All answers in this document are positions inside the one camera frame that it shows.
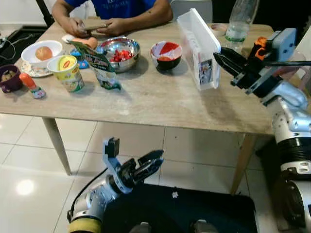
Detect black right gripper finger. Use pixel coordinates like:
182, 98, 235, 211
213, 48, 249, 71
221, 62, 245, 81

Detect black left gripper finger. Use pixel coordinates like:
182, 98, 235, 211
138, 161, 163, 183
140, 150, 164, 168

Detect brown phone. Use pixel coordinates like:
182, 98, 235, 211
80, 19, 108, 32

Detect person's left hand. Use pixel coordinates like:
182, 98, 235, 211
96, 18, 128, 37

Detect person's right hand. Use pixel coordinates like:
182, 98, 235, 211
62, 18, 92, 38

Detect orange gripper clip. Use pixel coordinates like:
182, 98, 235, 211
253, 36, 269, 61

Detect clear plastic box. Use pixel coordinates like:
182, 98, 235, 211
176, 8, 222, 91

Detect tape roll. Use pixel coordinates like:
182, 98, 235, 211
210, 23, 229, 37

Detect clear plastic bottle green label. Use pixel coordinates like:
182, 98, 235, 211
225, 0, 260, 53

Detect pink clear jug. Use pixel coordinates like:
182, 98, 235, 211
287, 51, 311, 93

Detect silver robot left leg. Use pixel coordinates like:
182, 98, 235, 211
129, 222, 152, 233

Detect red white bowl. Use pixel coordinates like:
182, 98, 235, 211
150, 41, 183, 70

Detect green snack packet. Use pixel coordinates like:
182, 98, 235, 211
69, 40, 122, 91

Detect red food pieces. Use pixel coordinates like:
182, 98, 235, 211
109, 49, 134, 63

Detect steel bowl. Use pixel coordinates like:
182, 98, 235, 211
96, 36, 141, 73

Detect yellow lid cup noodle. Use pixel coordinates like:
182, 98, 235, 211
47, 55, 85, 93

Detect small blue packet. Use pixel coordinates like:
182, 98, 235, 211
70, 48, 90, 69

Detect person in blue shirt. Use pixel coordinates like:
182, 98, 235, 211
63, 0, 168, 20

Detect small orange cap bottle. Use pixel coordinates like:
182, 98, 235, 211
19, 73, 47, 100

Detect orange oblong food item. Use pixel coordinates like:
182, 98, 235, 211
72, 37, 98, 49

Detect patterned saucer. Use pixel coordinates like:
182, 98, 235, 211
20, 61, 54, 78

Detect white deep bowl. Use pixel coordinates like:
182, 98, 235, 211
21, 40, 64, 68

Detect orange fruit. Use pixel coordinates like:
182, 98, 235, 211
35, 46, 53, 61

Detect purple cup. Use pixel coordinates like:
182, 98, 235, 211
0, 65, 23, 94

